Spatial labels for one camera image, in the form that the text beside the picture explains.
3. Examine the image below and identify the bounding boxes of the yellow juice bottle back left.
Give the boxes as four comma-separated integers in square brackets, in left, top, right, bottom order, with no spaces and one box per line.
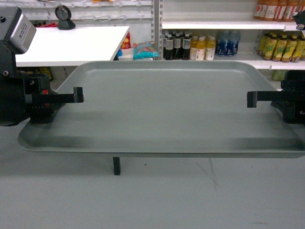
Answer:
[190,36,198,60]

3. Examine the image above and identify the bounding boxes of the white checkout table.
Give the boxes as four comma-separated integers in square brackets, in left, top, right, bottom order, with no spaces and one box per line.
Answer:
[15,25,131,176]

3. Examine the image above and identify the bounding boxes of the dark tea bottle middle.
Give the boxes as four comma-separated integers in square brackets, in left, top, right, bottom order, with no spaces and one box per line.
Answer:
[173,33,181,60]

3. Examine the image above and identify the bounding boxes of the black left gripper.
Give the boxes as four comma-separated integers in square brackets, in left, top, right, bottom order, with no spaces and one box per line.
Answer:
[0,72,84,126]

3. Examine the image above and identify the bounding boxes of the blue drink bottle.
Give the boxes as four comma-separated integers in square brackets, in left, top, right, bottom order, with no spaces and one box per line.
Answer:
[215,30,229,56]
[227,30,240,56]

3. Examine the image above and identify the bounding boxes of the dark tea bottle blue label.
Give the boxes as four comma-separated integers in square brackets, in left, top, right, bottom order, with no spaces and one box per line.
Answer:
[182,33,191,60]

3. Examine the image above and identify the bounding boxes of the teal snack bag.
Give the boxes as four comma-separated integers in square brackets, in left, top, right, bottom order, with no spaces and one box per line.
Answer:
[133,41,159,60]

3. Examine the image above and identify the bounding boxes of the blue drink bottle left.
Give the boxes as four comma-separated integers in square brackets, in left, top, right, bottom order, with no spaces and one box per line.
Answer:
[215,30,229,56]

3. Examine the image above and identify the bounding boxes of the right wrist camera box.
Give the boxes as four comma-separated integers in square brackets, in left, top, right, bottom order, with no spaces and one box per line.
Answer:
[292,11,305,31]

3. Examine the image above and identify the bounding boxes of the white slotted shelf upright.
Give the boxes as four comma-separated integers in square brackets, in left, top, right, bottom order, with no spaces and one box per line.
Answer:
[151,0,163,60]

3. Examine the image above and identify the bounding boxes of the grey rectangular serving tray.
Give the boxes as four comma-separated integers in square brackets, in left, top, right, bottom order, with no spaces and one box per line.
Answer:
[18,61,305,158]

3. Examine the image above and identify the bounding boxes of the black round barcode scanner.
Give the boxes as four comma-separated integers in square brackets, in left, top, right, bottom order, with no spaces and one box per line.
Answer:
[55,5,76,30]

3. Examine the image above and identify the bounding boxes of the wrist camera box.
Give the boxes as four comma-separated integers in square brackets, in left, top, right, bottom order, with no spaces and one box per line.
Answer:
[9,13,36,54]
[292,11,305,31]

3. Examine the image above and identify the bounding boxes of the white peg hook rack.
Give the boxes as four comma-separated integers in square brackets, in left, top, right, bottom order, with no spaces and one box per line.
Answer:
[16,0,152,21]

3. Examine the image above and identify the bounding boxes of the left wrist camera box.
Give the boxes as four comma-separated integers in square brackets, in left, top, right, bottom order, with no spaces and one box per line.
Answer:
[9,13,36,54]

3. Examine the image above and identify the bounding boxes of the red snack pouch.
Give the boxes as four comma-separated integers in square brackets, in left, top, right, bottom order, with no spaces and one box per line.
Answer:
[121,33,132,50]

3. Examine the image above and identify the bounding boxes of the blue drink bottle right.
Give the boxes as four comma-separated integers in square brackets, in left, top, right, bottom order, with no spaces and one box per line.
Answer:
[227,30,240,56]

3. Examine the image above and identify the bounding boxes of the yellow lemon tea bottles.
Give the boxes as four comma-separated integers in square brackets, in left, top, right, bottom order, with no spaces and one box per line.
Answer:
[256,32,305,63]

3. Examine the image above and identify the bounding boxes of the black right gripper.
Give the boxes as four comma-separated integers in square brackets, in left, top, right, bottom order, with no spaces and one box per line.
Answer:
[247,70,305,124]

